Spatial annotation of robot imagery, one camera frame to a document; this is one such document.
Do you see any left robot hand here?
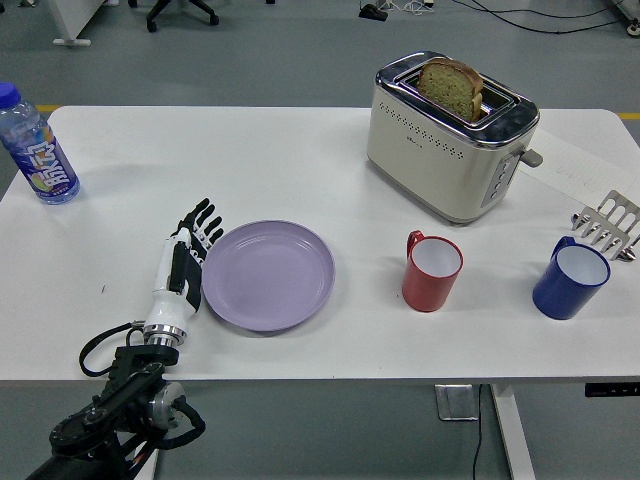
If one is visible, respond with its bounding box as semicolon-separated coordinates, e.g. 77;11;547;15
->
143;198;225;332

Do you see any purple plate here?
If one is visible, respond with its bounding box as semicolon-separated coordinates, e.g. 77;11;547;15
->
201;219;336;335

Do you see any blue label drink bottle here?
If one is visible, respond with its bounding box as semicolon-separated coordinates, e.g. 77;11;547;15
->
0;82;81;206

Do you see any white table leg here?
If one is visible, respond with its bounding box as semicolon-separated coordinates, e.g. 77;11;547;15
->
142;442;164;480
488;383;537;480

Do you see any red mug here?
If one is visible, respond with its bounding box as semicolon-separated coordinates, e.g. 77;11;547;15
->
401;229;465;314

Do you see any white desk leg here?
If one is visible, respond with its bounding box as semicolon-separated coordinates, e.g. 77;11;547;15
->
44;0;109;47

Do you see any black office chair base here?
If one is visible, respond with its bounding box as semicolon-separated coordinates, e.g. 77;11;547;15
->
127;0;220;34

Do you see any cream and chrome toaster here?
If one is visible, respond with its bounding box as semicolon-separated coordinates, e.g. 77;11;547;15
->
365;49;544;226

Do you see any silver floor socket box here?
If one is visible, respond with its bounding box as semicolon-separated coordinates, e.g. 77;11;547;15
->
433;383;480;422

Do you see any brown bread slice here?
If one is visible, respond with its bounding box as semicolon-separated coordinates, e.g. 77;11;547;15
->
416;57;485;122

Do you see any blue mug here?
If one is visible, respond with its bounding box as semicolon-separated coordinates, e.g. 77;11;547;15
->
531;236;612;321

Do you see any white paper sheet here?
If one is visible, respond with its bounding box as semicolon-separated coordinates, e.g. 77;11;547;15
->
517;127;640;199

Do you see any silver metal toast rack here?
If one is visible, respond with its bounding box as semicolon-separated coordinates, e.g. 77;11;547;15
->
571;189;640;263

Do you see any black table control panel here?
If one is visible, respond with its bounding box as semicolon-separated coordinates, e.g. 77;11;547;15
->
584;382;640;399

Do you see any black power cable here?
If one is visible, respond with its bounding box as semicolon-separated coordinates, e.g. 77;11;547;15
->
469;383;487;480

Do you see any black floor cable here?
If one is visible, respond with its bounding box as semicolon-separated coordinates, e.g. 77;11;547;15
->
449;0;632;35

